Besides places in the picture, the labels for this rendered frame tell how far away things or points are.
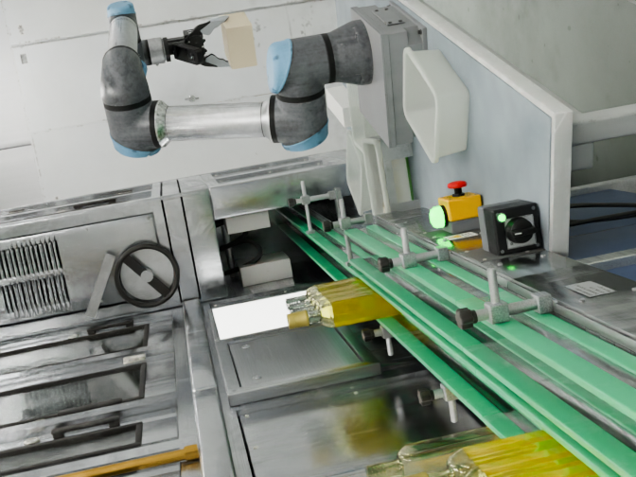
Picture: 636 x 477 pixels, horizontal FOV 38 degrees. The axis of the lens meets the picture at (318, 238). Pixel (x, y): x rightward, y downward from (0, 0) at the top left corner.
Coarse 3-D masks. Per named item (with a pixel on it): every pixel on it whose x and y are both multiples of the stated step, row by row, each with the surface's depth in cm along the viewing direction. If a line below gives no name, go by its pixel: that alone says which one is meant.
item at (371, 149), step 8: (368, 144) 245; (376, 144) 230; (368, 152) 246; (376, 152) 246; (368, 160) 246; (376, 160) 246; (368, 168) 247; (376, 168) 247; (368, 176) 247; (376, 176) 247; (384, 176) 232; (368, 184) 247; (376, 184) 247; (384, 184) 231; (376, 192) 248; (384, 192) 232; (376, 200) 248; (384, 200) 232; (376, 208) 248
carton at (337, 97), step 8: (328, 88) 300; (336, 88) 299; (344, 88) 298; (328, 96) 298; (336, 96) 291; (344, 96) 290; (328, 104) 300; (336, 104) 288; (344, 104) 282; (336, 112) 290; (344, 112) 280; (344, 120) 281
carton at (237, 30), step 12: (240, 12) 275; (228, 24) 265; (240, 24) 263; (228, 36) 262; (240, 36) 262; (252, 36) 263; (228, 48) 264; (240, 48) 264; (252, 48) 265; (228, 60) 272; (240, 60) 266; (252, 60) 266
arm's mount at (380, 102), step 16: (352, 16) 221; (368, 16) 213; (384, 16) 211; (400, 16) 211; (368, 32) 209; (384, 32) 200; (400, 32) 200; (416, 32) 203; (384, 48) 201; (400, 48) 202; (416, 48) 202; (384, 64) 202; (400, 64) 203; (384, 80) 204; (400, 80) 205; (368, 96) 221; (384, 96) 206; (400, 96) 207; (368, 112) 225; (384, 112) 209; (400, 112) 208; (384, 128) 212; (400, 128) 210; (400, 144) 212
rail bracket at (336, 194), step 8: (304, 184) 289; (304, 192) 290; (328, 192) 290; (336, 192) 290; (288, 200) 289; (296, 200) 290; (304, 200) 289; (312, 200) 290; (336, 200) 291; (336, 208) 294; (360, 216) 296; (312, 232) 291
